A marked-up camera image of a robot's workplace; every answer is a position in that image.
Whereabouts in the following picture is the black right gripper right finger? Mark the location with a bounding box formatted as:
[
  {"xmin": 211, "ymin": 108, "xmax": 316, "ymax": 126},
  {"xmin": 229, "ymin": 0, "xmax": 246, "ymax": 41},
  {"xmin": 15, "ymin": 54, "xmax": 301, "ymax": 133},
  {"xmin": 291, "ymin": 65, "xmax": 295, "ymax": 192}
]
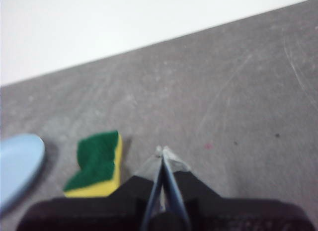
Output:
[{"xmin": 161, "ymin": 146, "xmax": 314, "ymax": 231}]

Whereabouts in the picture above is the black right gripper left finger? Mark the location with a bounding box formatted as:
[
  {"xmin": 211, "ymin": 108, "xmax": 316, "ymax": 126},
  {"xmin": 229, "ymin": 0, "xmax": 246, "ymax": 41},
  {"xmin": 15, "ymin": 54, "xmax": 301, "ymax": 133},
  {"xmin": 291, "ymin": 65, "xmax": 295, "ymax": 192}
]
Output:
[{"xmin": 17, "ymin": 146, "xmax": 164, "ymax": 231}]

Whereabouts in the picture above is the green and yellow sponge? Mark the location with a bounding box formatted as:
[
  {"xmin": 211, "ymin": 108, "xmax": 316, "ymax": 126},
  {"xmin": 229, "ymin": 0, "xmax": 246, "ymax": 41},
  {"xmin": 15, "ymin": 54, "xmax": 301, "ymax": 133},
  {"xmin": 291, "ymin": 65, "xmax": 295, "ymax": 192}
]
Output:
[{"xmin": 63, "ymin": 130, "xmax": 124, "ymax": 199}]

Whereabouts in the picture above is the blue round plate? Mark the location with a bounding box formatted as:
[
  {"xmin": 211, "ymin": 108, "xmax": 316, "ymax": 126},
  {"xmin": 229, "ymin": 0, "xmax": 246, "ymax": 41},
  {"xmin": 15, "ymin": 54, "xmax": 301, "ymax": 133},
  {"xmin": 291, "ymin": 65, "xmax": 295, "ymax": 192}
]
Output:
[{"xmin": 0, "ymin": 133, "xmax": 46, "ymax": 216}]

